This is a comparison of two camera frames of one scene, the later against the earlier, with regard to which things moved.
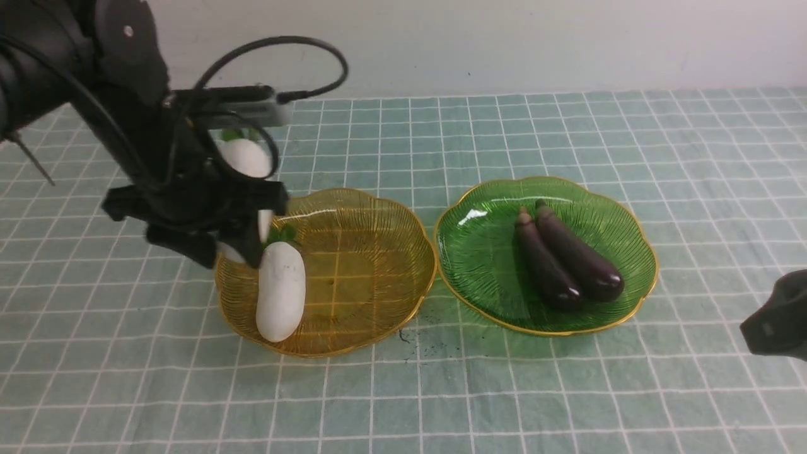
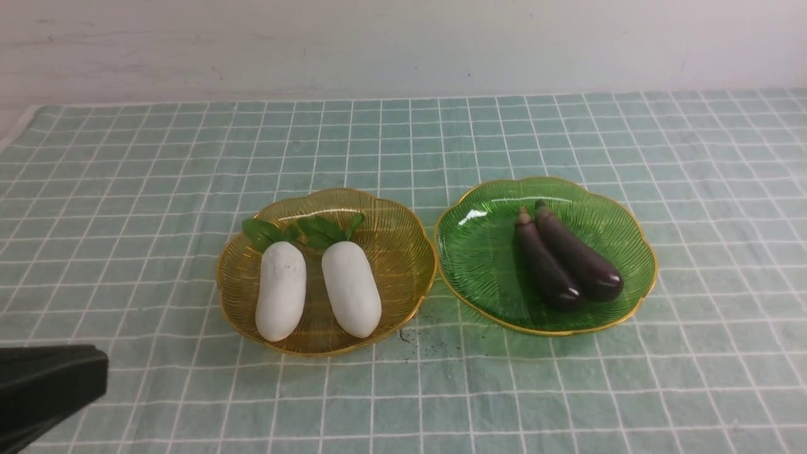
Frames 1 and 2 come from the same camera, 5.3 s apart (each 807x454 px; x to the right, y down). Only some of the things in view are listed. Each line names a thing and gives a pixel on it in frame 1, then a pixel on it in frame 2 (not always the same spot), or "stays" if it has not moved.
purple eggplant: (541, 268) stays
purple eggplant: (597, 277) stays
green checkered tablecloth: (113, 342) stays
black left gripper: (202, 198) to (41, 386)
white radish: (246, 151) to (350, 280)
